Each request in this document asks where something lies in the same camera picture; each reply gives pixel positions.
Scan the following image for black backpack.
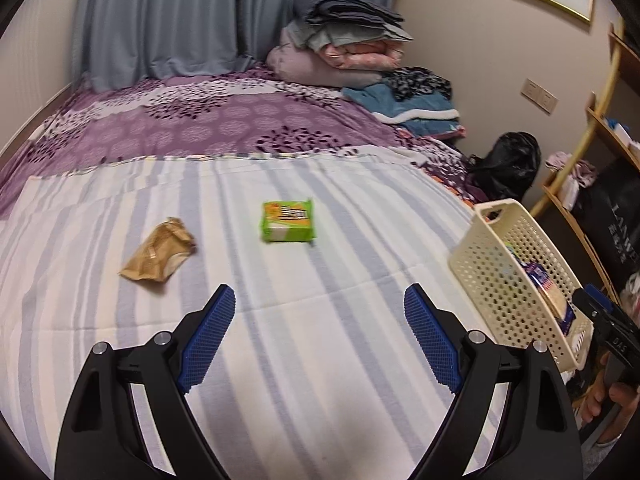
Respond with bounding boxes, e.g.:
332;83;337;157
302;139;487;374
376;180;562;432
464;131;541;202

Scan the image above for black-white patterned garment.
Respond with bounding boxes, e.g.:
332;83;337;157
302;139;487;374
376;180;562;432
382;67;452;101

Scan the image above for black LANWEI shopping bag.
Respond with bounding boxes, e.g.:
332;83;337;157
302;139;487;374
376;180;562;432
573;158;640;292

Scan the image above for striped white-blue bed cover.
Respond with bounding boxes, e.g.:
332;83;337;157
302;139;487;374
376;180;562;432
1;154;484;479

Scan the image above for pink folded clothes on shelf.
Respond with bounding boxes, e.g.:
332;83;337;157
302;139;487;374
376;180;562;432
546;152;597;211

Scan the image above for blue fleece blanket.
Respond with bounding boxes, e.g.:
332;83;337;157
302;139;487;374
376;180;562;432
342;82;465;139

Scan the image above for blue-grey curtain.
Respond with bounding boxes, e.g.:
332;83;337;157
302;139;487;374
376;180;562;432
72;0;393;92

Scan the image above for cream perforated plastic basket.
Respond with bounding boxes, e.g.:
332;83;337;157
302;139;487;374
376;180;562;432
449;200;593;374

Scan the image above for wooden curved shelf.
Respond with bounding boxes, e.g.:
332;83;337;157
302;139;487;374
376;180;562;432
527;19;640;311

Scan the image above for stack of folded quilts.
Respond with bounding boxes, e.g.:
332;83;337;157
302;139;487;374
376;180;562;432
266;0;412;89

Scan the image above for tan pastry wrapper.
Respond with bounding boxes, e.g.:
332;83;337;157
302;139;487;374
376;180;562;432
119;217;196;284

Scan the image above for purple floral bedsheet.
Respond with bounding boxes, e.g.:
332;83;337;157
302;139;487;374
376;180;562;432
1;68;462;218

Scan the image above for person's right hand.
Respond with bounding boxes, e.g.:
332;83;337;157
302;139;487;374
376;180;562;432
574;351;640;446

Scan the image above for small green cracker pack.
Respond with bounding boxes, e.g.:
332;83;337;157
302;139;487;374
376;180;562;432
260;200;316;243

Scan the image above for beige wall socket plate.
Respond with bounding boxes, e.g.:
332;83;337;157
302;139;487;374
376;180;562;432
521;79;558;115

